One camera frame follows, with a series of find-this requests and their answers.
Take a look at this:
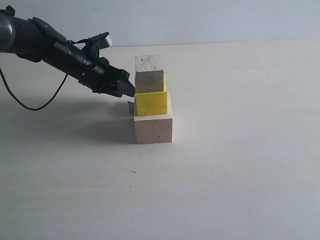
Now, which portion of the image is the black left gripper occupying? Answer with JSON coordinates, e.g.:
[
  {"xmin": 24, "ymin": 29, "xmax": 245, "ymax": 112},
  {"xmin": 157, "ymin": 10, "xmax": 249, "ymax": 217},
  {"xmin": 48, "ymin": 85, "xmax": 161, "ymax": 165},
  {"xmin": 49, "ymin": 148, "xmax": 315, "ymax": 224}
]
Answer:
[{"xmin": 53, "ymin": 41, "xmax": 136, "ymax": 98}]

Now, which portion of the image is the small wooden cube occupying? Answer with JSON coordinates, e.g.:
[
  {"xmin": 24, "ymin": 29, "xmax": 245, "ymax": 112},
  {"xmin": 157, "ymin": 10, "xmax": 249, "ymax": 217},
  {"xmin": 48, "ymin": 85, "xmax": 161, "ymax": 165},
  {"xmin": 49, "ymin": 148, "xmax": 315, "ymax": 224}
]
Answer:
[{"xmin": 127, "ymin": 100, "xmax": 135, "ymax": 116}]

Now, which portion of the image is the medium wooden cube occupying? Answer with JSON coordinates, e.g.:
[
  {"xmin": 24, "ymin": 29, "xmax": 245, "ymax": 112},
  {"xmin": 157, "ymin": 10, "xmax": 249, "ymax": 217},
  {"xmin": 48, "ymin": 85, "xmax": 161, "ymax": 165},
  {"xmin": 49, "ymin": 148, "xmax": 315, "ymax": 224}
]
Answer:
[{"xmin": 135, "ymin": 54, "xmax": 165, "ymax": 94}]

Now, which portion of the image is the yellow cube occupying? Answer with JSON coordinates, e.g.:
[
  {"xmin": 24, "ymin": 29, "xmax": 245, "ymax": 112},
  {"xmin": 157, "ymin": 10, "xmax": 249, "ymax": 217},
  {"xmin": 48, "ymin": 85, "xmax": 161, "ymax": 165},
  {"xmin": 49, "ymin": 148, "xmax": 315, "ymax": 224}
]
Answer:
[{"xmin": 134, "ymin": 78, "xmax": 169, "ymax": 116}]

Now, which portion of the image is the large light wooden cube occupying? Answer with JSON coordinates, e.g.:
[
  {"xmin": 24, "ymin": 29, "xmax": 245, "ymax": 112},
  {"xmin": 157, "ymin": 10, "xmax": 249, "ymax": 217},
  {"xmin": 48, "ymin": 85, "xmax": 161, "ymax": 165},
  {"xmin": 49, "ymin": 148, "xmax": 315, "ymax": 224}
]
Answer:
[{"xmin": 133, "ymin": 93, "xmax": 174, "ymax": 144}]

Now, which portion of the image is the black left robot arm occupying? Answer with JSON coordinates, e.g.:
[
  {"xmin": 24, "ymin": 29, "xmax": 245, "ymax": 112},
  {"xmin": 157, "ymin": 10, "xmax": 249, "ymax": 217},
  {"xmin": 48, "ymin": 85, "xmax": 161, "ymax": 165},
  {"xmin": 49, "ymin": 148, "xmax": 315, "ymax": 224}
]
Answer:
[{"xmin": 0, "ymin": 5, "xmax": 136, "ymax": 98}]

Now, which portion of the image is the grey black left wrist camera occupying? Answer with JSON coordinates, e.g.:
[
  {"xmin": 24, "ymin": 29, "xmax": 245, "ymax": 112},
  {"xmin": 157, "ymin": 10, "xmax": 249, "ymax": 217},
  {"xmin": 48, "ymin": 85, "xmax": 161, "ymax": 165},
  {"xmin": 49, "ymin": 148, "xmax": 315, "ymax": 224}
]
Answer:
[{"xmin": 88, "ymin": 31, "xmax": 113, "ymax": 50}]

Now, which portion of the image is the thin black left cable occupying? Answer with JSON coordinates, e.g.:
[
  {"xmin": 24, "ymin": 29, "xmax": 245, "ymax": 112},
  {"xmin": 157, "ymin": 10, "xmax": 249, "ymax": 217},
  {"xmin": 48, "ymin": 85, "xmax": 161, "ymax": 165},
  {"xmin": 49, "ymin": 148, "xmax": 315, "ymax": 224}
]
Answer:
[{"xmin": 0, "ymin": 67, "xmax": 68, "ymax": 111}]

